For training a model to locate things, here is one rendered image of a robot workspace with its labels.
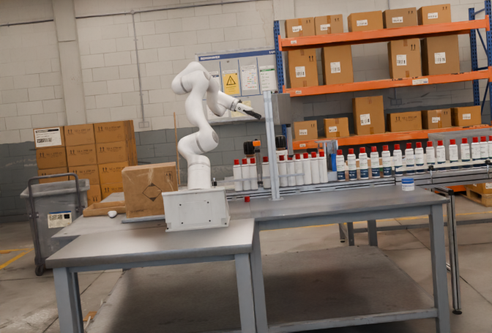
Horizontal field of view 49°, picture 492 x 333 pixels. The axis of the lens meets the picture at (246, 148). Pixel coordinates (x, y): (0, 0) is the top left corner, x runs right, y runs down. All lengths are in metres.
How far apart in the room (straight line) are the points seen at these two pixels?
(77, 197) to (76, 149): 1.54
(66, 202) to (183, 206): 2.80
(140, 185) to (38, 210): 2.45
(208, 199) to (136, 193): 0.55
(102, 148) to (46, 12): 2.70
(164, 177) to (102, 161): 3.74
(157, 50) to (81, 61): 1.14
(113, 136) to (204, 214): 4.13
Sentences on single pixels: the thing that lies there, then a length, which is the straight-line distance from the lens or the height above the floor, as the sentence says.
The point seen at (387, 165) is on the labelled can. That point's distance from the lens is 3.55.
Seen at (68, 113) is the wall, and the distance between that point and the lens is 8.37.
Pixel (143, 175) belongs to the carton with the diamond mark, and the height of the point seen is 1.08.
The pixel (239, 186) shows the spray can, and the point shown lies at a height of 0.91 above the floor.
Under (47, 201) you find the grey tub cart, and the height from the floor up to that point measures 0.70.
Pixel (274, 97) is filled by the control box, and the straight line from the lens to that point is 3.25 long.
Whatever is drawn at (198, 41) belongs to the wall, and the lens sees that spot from 8.00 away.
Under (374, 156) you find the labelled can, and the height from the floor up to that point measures 1.02.
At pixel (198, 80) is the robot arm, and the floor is 1.58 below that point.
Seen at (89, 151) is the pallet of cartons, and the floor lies 1.05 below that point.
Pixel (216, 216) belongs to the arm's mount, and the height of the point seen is 0.88.
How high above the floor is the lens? 1.40
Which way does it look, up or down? 4 degrees down
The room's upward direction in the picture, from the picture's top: 5 degrees counter-clockwise
